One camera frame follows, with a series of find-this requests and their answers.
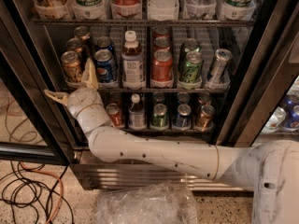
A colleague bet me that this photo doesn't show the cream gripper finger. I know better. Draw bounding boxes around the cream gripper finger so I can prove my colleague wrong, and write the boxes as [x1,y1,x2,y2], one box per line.
[44,90,69,106]
[81,58,98,90]

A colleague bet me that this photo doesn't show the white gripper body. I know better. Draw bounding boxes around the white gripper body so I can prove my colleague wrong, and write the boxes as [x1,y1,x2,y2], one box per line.
[67,88,103,118]

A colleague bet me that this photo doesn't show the orange brown can front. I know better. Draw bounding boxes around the orange brown can front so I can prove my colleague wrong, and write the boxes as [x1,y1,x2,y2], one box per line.
[61,50,83,83]

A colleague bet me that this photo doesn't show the orange brown can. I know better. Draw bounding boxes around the orange brown can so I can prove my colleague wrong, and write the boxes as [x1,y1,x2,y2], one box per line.
[74,26,93,48]
[61,50,83,83]
[66,37,89,63]

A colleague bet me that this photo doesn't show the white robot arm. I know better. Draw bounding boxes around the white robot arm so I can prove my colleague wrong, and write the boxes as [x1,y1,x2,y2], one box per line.
[45,60,299,224]

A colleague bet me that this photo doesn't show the blue pepsi can front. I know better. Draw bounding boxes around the blue pepsi can front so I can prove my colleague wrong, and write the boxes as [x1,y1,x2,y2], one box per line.
[94,49,117,83]

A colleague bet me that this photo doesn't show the blue pepsi can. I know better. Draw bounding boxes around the blue pepsi can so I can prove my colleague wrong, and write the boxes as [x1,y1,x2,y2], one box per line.
[94,49,117,83]
[95,36,115,54]

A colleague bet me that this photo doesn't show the red can bottom shelf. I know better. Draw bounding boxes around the red can bottom shelf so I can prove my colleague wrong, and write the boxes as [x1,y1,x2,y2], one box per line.
[106,103,123,127]

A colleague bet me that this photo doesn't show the orange brown can middle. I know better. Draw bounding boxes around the orange brown can middle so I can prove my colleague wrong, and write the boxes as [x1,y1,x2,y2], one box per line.
[66,37,89,63]

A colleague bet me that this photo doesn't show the blue pepsi can rear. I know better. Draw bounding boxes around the blue pepsi can rear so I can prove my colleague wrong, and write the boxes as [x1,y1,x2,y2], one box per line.
[95,36,115,54]

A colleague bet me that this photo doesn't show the fridge left glass door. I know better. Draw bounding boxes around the fridge left glass door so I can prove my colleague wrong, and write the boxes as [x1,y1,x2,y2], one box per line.
[0,11,75,165]

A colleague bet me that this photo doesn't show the fridge glass door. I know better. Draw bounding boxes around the fridge glass door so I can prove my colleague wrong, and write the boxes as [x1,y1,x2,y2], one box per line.
[211,0,299,147]
[0,11,75,165]

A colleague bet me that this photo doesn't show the orange brown can rear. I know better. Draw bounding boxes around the orange brown can rear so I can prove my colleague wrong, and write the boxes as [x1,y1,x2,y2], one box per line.
[74,26,93,48]

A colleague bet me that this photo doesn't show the iced tea bottle middle shelf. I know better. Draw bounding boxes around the iced tea bottle middle shelf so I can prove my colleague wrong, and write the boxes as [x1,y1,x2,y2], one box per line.
[121,30,144,83]

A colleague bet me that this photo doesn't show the tea bottle bottom shelf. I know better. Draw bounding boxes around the tea bottle bottom shelf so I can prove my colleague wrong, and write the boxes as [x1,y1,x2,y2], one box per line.
[128,93,146,130]

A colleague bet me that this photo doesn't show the steel fridge base grille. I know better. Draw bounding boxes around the steel fridge base grille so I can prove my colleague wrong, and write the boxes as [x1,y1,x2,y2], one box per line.
[70,150,245,191]

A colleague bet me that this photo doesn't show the red can front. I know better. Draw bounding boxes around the red can front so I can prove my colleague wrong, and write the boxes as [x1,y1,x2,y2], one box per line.
[151,49,173,82]

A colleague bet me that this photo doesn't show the green can bottom shelf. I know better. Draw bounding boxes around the green can bottom shelf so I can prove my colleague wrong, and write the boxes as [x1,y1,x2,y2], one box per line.
[151,104,168,128]

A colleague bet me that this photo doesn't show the red can middle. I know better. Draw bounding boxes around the red can middle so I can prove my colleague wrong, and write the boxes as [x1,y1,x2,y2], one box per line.
[153,37,171,51]

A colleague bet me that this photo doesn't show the red can rear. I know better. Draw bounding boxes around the red can rear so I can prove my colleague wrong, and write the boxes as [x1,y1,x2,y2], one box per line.
[152,27,170,38]

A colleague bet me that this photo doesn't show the blue can bottom shelf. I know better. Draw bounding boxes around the blue can bottom shelf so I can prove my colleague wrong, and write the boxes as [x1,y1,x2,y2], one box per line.
[173,104,192,128]

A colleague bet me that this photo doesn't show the green can front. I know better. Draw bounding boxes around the green can front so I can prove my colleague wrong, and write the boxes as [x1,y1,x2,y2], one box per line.
[179,51,204,83]

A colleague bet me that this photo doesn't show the green can rear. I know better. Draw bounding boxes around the green can rear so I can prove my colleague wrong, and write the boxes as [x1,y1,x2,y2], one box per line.
[179,38,201,62]

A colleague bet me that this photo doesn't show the brown can bottom shelf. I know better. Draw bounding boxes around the brown can bottom shelf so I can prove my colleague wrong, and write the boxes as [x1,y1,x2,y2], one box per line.
[195,105,215,128]

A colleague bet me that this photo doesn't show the silver slim can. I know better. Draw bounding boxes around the silver slim can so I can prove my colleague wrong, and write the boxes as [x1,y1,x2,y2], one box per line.
[206,49,233,84]

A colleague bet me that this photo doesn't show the fridge right glass door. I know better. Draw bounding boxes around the fridge right glass door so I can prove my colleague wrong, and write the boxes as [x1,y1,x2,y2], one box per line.
[211,0,299,147]

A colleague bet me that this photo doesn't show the blue can behind right door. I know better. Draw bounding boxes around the blue can behind right door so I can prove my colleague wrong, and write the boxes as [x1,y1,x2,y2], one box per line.
[281,105,299,132]

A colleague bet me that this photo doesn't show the clear plastic bag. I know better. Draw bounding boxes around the clear plastic bag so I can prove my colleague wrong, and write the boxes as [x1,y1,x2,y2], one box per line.
[93,182,198,224]

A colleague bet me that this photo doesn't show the middle wire shelf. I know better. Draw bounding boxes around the middle wire shelf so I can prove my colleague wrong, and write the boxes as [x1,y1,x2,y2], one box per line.
[64,87,228,94]

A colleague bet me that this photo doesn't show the wire shelf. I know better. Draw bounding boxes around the wire shelf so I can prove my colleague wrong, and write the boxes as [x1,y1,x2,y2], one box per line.
[32,19,255,27]
[64,87,228,94]

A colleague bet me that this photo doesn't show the top wire shelf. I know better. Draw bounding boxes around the top wire shelf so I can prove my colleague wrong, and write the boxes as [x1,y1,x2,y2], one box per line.
[32,19,255,27]

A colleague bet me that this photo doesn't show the orange cable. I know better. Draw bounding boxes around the orange cable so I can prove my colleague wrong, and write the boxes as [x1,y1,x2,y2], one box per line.
[19,161,64,224]

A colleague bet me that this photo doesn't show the black cables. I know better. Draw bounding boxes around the black cables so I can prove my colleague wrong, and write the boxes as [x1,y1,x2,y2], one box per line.
[0,161,75,224]

